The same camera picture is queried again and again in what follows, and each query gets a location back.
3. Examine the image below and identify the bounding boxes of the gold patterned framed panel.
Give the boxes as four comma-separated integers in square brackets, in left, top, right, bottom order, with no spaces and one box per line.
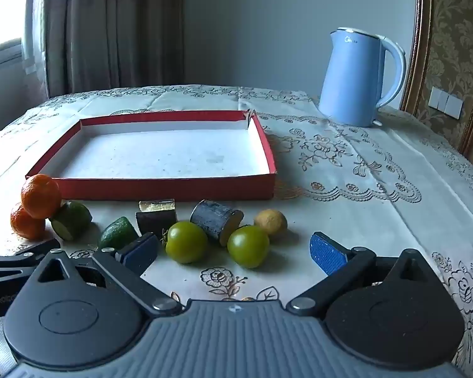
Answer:
[400,0,473,162]

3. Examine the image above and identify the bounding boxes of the white wall switch panel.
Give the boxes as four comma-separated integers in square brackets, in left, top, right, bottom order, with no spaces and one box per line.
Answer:
[428,87,464,120]

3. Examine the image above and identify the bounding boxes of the green tomato with calyx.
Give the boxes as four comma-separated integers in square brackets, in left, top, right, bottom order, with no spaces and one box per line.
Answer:
[163,221,209,264]

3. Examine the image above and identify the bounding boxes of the light blue electric kettle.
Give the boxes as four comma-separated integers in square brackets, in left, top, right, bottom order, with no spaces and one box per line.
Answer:
[318,27,407,128]

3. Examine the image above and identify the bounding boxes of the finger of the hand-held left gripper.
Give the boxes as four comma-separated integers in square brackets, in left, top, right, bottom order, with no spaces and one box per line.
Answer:
[0,238,61,284]

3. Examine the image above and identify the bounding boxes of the red cardboard box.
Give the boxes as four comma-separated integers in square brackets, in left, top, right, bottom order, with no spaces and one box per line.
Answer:
[26,110,277,201]

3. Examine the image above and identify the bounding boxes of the green lime half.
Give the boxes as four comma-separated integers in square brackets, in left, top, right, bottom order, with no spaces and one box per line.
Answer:
[98,216,140,250]
[49,201,93,242]

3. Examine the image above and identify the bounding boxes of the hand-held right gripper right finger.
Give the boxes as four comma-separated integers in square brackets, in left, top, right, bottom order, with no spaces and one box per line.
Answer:
[286,232,436,318]

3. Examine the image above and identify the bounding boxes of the dark round sugarcane piece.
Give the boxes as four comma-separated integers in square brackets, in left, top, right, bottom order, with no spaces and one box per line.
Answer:
[190,200,244,247]

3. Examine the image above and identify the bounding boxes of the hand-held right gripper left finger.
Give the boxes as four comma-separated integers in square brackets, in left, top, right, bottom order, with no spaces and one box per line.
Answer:
[35,233,182,318]

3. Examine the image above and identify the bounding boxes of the yellow-brown round fruit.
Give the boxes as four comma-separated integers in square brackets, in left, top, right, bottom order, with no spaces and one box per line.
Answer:
[254,209,288,239]

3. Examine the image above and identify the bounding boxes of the orange mandarin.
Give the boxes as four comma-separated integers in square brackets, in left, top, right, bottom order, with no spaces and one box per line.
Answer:
[21,174,62,220]
[10,203,47,240]

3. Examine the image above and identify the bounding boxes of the smooth green tomato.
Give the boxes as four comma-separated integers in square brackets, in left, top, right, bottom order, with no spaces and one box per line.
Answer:
[227,225,270,269]

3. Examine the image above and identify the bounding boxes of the dark sugarcane piece gold top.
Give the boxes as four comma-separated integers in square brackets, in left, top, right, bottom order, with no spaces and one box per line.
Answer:
[136,199,178,239]

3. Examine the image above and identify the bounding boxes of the grey-brown curtain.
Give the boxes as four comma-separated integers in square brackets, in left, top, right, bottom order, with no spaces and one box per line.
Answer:
[24,0,184,99]

